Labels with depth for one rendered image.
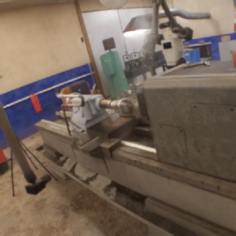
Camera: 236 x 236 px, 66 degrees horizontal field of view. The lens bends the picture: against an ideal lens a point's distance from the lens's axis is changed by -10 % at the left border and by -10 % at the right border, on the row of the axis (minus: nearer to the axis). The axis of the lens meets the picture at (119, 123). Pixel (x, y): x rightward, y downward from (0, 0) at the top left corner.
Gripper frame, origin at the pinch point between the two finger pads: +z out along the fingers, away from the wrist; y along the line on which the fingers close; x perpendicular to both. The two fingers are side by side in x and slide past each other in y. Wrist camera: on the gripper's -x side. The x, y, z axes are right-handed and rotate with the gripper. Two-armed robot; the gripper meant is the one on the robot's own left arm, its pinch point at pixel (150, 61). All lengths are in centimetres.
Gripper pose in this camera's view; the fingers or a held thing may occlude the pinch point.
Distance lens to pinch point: 194.7
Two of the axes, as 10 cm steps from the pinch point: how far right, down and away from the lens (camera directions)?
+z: -1.9, 9.8, 0.8
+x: 8.2, 1.1, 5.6
